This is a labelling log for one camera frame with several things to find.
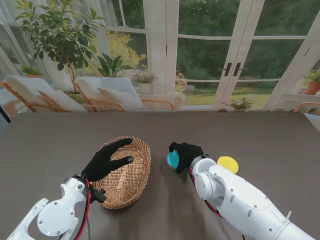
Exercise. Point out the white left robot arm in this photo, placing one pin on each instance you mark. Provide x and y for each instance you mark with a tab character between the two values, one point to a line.
60	215

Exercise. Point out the printed sunroom backdrop banner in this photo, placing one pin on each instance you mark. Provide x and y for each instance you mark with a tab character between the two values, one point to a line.
207	50

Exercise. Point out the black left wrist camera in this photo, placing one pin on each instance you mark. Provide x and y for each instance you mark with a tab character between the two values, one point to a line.
97	196

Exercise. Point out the yellow culture dish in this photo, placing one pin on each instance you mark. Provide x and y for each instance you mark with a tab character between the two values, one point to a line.
227	163

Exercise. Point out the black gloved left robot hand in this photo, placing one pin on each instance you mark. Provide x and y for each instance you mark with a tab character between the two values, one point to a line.
100	166

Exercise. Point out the oval woven wicker basket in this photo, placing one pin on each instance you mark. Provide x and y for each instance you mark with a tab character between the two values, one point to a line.
130	182

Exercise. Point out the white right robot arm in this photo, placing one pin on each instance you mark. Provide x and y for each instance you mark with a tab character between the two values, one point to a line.
237	195

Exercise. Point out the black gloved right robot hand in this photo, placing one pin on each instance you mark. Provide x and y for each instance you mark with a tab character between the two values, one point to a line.
188	152

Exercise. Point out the cyan culture dish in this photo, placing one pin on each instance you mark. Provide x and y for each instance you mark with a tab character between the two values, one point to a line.
172	160

